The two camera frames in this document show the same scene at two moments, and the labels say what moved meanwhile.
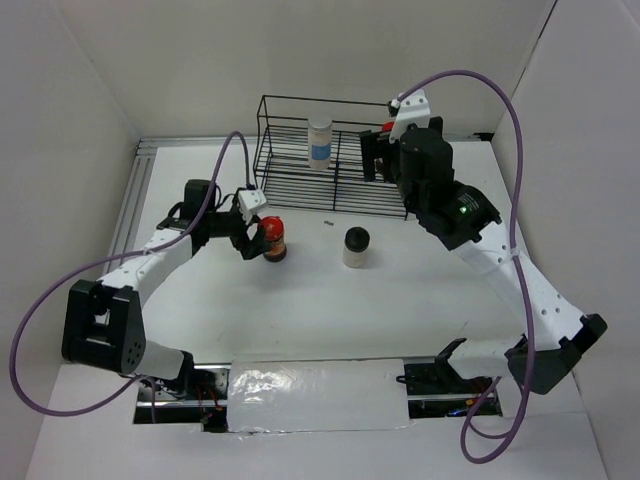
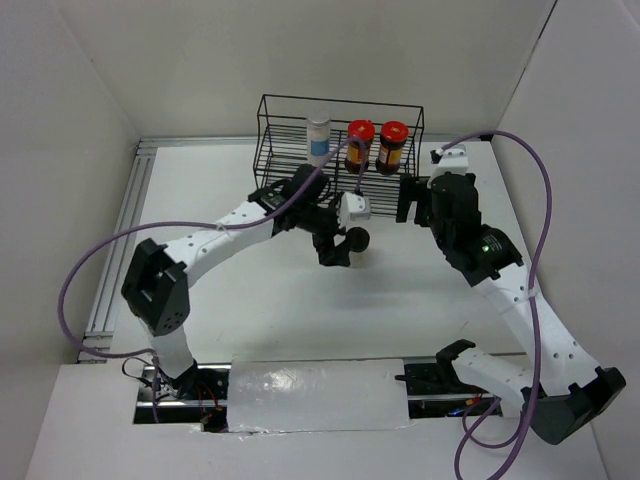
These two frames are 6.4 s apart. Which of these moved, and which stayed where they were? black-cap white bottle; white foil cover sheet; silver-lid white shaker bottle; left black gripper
Moved: left black gripper
Stayed: black-cap white bottle; silver-lid white shaker bottle; white foil cover sheet
